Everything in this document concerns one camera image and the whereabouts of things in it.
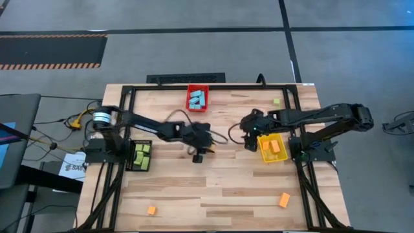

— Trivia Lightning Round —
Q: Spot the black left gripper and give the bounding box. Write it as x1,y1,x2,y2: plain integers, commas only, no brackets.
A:
179,122,217,164

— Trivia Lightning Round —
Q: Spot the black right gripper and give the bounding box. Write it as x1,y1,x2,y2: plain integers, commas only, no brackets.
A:
240,108,273,152

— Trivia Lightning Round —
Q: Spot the long orange foam block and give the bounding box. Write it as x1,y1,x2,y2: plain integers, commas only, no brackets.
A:
278,192,291,209

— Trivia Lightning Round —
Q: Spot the yellow plastic basket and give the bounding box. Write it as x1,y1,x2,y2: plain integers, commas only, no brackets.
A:
257,133,289,164

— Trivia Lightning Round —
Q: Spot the red plastic basket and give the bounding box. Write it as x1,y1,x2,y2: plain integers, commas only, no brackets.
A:
185,83,210,113

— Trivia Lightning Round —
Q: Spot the black floor vent grille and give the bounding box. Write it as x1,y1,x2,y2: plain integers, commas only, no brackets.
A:
146,72,226,85

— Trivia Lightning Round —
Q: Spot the black plastic basket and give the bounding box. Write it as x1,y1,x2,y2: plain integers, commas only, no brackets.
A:
125,139,153,172

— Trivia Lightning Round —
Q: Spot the yellow power plug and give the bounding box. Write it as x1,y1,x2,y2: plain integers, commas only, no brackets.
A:
69,116,82,131

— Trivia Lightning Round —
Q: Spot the white paper sign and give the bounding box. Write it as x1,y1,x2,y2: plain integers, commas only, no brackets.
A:
58,151,87,183

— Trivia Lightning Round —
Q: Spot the black desk leg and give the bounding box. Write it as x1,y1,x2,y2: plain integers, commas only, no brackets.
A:
14,164,84,195

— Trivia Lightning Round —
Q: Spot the black hazard stripe mat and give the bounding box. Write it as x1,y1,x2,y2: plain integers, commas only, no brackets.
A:
0,33,109,71

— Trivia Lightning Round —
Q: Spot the grey desk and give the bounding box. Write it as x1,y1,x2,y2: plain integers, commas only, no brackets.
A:
0,93,42,190

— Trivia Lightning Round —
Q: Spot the blue sheet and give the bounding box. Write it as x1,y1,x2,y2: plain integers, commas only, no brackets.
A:
0,122,17,170

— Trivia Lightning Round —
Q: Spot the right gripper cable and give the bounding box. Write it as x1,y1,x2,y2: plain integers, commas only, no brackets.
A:
228,122,246,145

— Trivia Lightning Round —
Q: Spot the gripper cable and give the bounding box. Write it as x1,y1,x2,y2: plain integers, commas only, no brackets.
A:
165,109,230,145
228,122,246,145

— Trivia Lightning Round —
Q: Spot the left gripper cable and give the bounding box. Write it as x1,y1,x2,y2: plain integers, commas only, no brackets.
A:
165,109,230,145

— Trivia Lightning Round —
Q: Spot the black aluminium table frame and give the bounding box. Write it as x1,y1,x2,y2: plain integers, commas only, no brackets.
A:
74,83,352,232

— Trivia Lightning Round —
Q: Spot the yellow floor cable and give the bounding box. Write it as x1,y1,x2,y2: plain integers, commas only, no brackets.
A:
29,136,87,154

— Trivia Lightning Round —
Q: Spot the black floor cable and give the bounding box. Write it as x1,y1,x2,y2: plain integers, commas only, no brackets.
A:
40,94,103,102

